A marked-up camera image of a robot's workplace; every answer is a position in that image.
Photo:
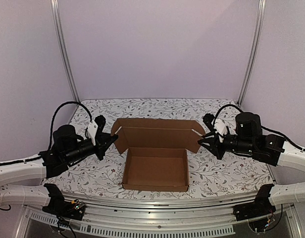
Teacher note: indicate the right aluminium frame post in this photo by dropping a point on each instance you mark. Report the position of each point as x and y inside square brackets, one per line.
[254, 49]

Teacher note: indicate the floral patterned table mat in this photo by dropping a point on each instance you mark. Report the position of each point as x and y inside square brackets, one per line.
[209, 177]

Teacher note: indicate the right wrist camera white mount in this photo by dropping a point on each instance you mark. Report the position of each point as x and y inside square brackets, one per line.
[216, 125]

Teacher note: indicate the front aluminium rail base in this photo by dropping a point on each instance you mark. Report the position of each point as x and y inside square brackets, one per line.
[170, 218]

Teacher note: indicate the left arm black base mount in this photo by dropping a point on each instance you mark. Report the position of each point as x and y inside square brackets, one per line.
[57, 205]

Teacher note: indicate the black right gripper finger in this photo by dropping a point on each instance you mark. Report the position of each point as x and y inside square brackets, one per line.
[213, 146]
[209, 138]

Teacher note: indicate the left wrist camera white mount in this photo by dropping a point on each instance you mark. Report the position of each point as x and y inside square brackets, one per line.
[94, 127]

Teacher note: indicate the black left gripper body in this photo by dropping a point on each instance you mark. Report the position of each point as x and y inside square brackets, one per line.
[76, 154]

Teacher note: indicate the brown cardboard box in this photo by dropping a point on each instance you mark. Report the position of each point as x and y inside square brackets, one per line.
[156, 152]

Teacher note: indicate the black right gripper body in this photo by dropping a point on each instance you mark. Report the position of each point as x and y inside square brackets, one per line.
[217, 143]

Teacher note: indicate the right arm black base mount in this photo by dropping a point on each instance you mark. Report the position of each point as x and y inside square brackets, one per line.
[259, 207]

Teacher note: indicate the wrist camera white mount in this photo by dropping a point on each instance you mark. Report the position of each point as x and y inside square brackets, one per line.
[94, 127]
[216, 125]

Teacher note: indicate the left aluminium frame post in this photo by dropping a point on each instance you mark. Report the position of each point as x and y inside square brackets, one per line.
[63, 50]

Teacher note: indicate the aluminium frame post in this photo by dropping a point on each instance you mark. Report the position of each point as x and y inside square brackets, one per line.
[63, 50]
[254, 49]

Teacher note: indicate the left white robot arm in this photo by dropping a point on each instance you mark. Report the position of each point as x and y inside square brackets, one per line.
[44, 165]

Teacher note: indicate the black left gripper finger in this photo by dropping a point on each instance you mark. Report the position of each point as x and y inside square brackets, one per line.
[102, 148]
[107, 138]

